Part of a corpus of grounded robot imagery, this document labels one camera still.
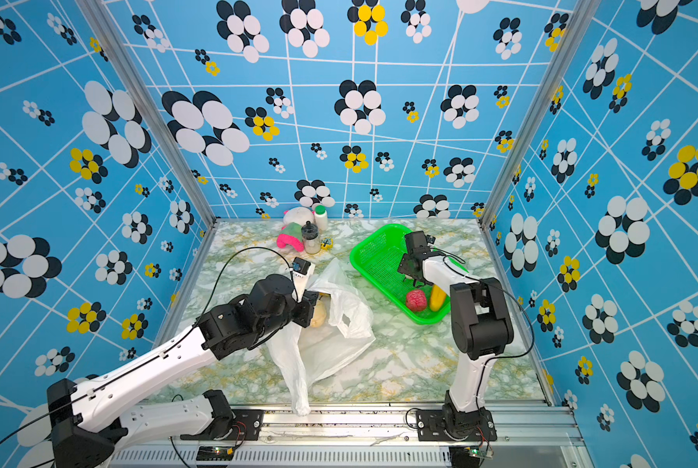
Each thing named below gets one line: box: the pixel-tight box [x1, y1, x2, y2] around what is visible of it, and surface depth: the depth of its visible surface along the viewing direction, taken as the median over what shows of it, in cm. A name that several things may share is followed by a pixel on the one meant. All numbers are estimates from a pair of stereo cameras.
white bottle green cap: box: [313, 204, 329, 232], surface depth 114 cm
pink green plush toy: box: [275, 222, 305, 253], surface depth 110 cm
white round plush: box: [282, 206, 314, 227], surface depth 117 cm
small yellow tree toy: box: [319, 236, 334, 251], surface depth 114 cm
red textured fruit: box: [405, 288, 428, 312], surface depth 92 cm
